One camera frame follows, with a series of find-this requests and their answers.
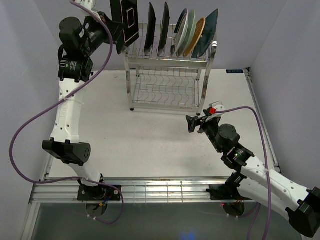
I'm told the dark teal square plate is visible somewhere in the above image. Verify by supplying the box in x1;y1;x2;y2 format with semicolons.
191;9;219;59

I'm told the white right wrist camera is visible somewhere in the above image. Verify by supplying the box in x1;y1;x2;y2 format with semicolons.
209;101;225;115

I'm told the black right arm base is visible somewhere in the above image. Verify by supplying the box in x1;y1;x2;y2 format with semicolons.
205;172;251;200

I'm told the black square floral plate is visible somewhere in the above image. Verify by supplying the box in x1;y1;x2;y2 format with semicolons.
143;2;156;56
157;2;170;57

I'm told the light green floral plate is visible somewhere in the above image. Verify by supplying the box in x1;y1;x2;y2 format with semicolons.
177;9;196;57

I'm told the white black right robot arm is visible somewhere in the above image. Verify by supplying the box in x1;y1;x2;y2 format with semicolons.
186;116;320;238

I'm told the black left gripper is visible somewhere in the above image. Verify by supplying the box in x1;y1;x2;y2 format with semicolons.
80;11;125;56

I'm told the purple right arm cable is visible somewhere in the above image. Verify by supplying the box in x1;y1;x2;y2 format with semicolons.
199;106;273;240

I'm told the stainless steel dish rack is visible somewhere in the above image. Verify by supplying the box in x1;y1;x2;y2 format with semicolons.
122;23;218;115

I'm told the aluminium front rail frame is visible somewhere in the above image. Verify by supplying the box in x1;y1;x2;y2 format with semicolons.
28;67;301;205

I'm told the white plate teal red rim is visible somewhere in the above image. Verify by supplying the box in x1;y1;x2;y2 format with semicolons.
170;8;189;57

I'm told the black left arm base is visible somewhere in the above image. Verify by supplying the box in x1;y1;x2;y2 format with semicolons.
77;179;121;202

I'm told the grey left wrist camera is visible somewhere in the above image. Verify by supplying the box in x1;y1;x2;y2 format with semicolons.
74;0;97;12

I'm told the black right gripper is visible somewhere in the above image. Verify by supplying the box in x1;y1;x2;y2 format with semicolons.
185;109;223;154

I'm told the cream square floral plate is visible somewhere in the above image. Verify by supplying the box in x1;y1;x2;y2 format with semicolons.
110;0;139;54

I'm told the woven bamboo round plate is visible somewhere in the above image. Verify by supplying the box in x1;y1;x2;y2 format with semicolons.
183;17;206;58

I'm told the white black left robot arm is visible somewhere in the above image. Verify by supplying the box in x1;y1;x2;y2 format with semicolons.
42;11;124;200

